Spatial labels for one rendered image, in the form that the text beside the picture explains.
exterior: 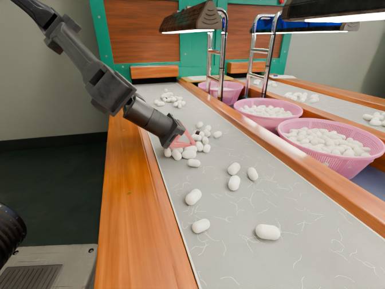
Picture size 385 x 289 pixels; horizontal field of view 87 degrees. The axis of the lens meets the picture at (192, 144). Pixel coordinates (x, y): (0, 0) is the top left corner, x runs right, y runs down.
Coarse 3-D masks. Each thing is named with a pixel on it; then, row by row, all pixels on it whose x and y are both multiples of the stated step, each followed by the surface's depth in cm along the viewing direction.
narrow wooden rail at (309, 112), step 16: (224, 80) 143; (240, 96) 126; (256, 96) 111; (272, 96) 99; (304, 112) 82; (320, 112) 78; (336, 128) 70; (368, 128) 64; (384, 144) 58; (384, 160) 58
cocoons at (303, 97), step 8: (256, 80) 138; (288, 96) 103; (296, 96) 104; (304, 96) 101; (312, 96) 102; (376, 112) 80; (384, 112) 80; (368, 120) 77; (376, 120) 72; (384, 120) 74
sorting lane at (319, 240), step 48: (144, 96) 108; (192, 96) 108; (240, 144) 60; (240, 192) 42; (288, 192) 42; (192, 240) 32; (240, 240) 32; (288, 240) 32; (336, 240) 32; (384, 240) 32; (240, 288) 26; (288, 288) 26; (336, 288) 26; (384, 288) 26
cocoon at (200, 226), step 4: (200, 220) 33; (204, 220) 33; (208, 220) 33; (192, 224) 33; (196, 224) 32; (200, 224) 32; (204, 224) 33; (208, 224) 33; (192, 228) 32; (196, 228) 32; (200, 228) 32; (204, 228) 32; (208, 228) 33; (196, 232) 32
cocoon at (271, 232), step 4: (260, 224) 32; (256, 228) 32; (260, 228) 31; (264, 228) 31; (268, 228) 31; (272, 228) 31; (276, 228) 31; (256, 232) 32; (260, 232) 31; (264, 232) 31; (268, 232) 31; (272, 232) 31; (276, 232) 31; (260, 236) 31; (264, 236) 31; (268, 236) 31; (272, 236) 31; (276, 236) 31
